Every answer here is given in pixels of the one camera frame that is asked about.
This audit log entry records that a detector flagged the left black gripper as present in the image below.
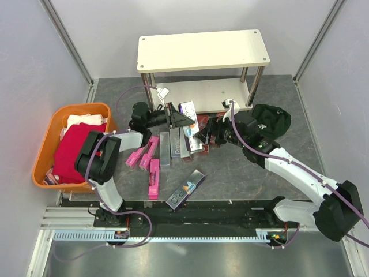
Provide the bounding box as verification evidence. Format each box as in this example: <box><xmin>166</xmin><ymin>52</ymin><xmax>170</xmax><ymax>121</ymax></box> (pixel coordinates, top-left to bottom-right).
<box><xmin>145</xmin><ymin>102</ymin><xmax>194</xmax><ymax>129</ymax></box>

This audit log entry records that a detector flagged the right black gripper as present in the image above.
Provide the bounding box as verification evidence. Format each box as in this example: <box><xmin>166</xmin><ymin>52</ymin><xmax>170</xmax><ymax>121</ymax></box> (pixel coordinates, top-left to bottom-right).
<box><xmin>194</xmin><ymin>115</ymin><xmax>246</xmax><ymax>148</ymax></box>

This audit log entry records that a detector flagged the red 3d toothpaste box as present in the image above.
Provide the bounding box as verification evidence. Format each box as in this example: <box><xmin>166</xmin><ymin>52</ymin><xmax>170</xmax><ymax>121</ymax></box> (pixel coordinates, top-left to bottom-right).
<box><xmin>195</xmin><ymin>114</ymin><xmax>209</xmax><ymax>155</ymax></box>
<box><xmin>210</xmin><ymin>115</ymin><xmax>227</xmax><ymax>147</ymax></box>

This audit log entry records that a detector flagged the purple silver toothpaste box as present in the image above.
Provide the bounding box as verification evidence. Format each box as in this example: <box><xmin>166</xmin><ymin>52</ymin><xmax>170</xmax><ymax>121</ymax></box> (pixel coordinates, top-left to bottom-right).
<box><xmin>179</xmin><ymin>101</ymin><xmax>203</xmax><ymax>153</ymax></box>
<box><xmin>166</xmin><ymin>170</ymin><xmax>205</xmax><ymax>211</ymax></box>

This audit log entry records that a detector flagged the silver red toothpaste box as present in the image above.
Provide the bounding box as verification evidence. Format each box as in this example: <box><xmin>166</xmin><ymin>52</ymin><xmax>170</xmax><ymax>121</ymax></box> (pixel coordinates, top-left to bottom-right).
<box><xmin>180</xmin><ymin>144</ymin><xmax>193</xmax><ymax>162</ymax></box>

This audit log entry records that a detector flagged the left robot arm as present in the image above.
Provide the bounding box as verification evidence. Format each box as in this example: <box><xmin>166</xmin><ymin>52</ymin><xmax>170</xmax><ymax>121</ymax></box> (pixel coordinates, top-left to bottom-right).
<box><xmin>74</xmin><ymin>102</ymin><xmax>195</xmax><ymax>227</ymax></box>

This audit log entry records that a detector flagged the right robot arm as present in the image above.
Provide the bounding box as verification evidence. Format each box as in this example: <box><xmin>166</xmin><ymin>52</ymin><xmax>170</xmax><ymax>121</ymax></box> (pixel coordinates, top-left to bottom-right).
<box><xmin>197</xmin><ymin>111</ymin><xmax>364</xmax><ymax>242</ymax></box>

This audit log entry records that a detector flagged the white two-tier shelf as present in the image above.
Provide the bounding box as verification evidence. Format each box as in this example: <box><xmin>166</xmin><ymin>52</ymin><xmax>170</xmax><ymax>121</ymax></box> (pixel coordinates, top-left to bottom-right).
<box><xmin>137</xmin><ymin>29</ymin><xmax>270</xmax><ymax>114</ymax></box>

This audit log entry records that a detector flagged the silver Protefix toothpaste box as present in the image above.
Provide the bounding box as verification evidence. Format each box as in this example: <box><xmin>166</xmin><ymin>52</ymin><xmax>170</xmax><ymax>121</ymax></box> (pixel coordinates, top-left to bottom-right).
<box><xmin>170</xmin><ymin>128</ymin><xmax>180</xmax><ymax>158</ymax></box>

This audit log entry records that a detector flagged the silver toothpaste box small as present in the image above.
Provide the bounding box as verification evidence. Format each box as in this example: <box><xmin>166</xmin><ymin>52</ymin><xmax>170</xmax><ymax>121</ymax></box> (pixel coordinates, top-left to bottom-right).
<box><xmin>159</xmin><ymin>132</ymin><xmax>171</xmax><ymax>169</ymax></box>

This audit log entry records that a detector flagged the pink toothpaste box middle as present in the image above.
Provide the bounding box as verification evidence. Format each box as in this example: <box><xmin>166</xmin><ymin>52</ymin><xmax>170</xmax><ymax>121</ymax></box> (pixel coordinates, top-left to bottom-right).
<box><xmin>139</xmin><ymin>136</ymin><xmax>159</xmax><ymax>171</ymax></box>

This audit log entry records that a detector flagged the pink toothpaste box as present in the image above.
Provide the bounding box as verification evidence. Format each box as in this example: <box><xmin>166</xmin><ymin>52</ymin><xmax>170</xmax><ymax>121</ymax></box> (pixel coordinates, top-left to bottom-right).
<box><xmin>125</xmin><ymin>141</ymin><xmax>151</xmax><ymax>169</ymax></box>
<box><xmin>148</xmin><ymin>159</ymin><xmax>160</xmax><ymax>200</ymax></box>
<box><xmin>139</xmin><ymin>136</ymin><xmax>159</xmax><ymax>171</ymax></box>

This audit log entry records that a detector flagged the pink toothpaste box left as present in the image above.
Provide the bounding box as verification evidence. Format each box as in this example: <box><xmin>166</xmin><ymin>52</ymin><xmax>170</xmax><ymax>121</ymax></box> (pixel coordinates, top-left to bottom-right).
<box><xmin>125</xmin><ymin>141</ymin><xmax>151</xmax><ymax>169</ymax></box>

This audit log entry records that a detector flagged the black baseball cap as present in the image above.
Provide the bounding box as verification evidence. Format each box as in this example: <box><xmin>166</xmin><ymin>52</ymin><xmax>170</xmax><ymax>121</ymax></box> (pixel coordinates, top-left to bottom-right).
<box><xmin>251</xmin><ymin>104</ymin><xmax>291</xmax><ymax>140</ymax></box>

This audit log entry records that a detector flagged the pink toothpaste box lower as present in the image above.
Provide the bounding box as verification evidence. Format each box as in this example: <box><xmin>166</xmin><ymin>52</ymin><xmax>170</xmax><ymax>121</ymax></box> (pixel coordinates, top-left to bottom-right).
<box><xmin>148</xmin><ymin>159</ymin><xmax>160</xmax><ymax>200</ymax></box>

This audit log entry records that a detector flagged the white pink cloth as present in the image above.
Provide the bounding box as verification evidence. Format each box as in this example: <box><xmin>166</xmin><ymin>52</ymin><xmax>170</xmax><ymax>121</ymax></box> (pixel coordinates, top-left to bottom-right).
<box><xmin>60</xmin><ymin>114</ymin><xmax>107</xmax><ymax>140</ymax></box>

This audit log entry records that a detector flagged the red cloth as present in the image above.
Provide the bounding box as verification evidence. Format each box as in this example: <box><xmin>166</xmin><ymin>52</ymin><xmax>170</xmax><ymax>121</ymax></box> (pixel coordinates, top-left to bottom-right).
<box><xmin>52</xmin><ymin>123</ymin><xmax>106</xmax><ymax>184</ymax></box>

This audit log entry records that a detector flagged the orange plastic bin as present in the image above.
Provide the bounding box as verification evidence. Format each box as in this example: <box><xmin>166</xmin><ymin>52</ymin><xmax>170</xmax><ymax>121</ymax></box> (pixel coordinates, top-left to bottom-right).
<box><xmin>32</xmin><ymin>102</ymin><xmax>118</xmax><ymax>194</ymax></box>

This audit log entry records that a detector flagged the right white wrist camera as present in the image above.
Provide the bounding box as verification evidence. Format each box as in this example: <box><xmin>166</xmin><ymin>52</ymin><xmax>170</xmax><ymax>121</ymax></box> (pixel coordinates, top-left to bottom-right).
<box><xmin>222</xmin><ymin>99</ymin><xmax>240</xmax><ymax>122</ymax></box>

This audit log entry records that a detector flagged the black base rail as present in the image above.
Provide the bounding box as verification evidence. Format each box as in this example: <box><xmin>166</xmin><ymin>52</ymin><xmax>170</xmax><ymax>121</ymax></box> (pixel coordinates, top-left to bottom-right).
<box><xmin>93</xmin><ymin>199</ymin><xmax>299</xmax><ymax>231</ymax></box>

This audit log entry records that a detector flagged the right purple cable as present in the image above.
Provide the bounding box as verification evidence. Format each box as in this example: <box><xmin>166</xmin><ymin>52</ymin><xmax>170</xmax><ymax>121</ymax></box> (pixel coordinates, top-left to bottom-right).
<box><xmin>230</xmin><ymin>100</ymin><xmax>369</xmax><ymax>251</ymax></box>

